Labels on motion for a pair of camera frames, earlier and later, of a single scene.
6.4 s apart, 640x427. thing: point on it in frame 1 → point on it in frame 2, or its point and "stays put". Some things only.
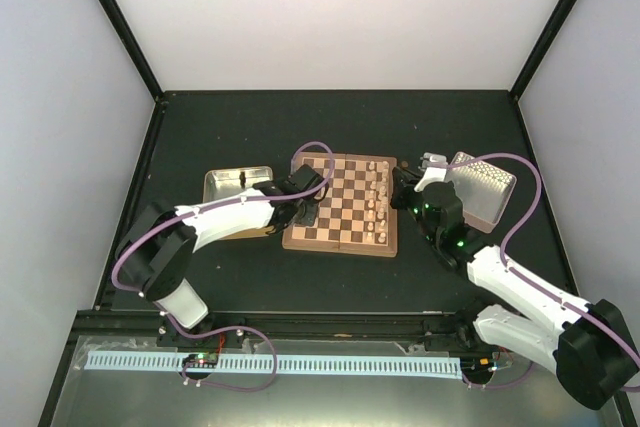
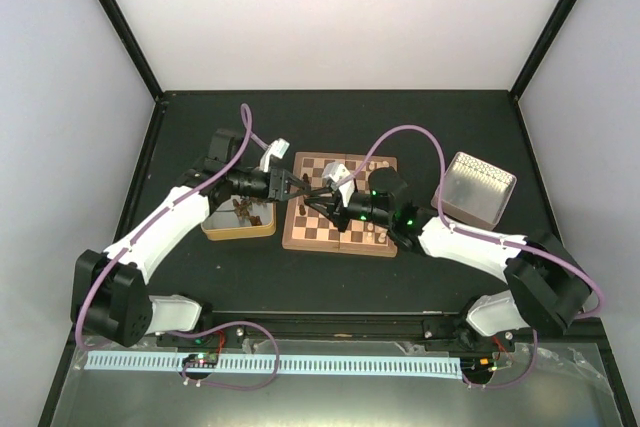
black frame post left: (117, 18) stays put
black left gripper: (309, 217) → (277, 184)
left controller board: (202, 360) stays put
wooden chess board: (357, 215) stays put
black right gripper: (399, 192) → (327, 213)
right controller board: (477, 365) stays put
